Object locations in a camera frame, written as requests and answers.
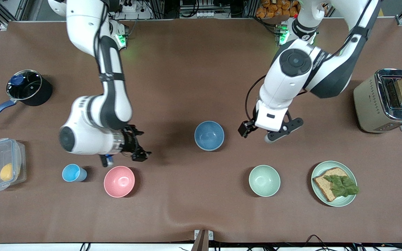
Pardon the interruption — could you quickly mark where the blue bowl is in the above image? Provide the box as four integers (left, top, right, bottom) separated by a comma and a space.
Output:
194, 121, 225, 151

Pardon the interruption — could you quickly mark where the pink bowl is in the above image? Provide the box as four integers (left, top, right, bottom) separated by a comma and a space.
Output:
104, 166, 135, 198

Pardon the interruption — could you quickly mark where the pale mint green bowl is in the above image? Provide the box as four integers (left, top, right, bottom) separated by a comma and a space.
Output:
249, 165, 281, 197

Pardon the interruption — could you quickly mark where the light blue cup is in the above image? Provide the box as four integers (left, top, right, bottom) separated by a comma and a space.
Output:
62, 164, 88, 182

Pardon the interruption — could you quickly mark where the brown bread slice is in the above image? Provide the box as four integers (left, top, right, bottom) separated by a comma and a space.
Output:
313, 167, 349, 202

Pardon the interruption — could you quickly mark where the green lettuce leaf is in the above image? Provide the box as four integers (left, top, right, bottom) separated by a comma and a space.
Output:
323, 174, 360, 198

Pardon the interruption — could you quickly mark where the pale green plate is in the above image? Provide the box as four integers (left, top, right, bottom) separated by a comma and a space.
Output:
311, 161, 358, 207

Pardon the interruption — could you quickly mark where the beige chrome toaster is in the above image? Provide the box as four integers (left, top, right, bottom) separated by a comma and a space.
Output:
353, 68, 402, 134

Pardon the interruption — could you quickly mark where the white power strip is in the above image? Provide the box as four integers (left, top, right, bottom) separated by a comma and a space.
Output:
179, 10, 230, 19
112, 0, 152, 20

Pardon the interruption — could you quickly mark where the glass lid blue knob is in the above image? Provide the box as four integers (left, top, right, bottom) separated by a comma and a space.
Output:
6, 70, 43, 101

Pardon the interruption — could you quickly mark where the orange snack pack pile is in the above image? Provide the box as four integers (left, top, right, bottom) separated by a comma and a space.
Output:
256, 0, 299, 19

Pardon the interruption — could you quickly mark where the yellow lemon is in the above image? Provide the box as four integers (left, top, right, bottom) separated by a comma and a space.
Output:
0, 163, 21, 182

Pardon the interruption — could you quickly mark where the black pot blue handle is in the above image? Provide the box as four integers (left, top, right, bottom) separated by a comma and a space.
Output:
0, 69, 53, 127

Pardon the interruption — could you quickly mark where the metal table edge bracket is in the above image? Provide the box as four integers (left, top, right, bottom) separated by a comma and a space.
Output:
194, 229, 214, 251

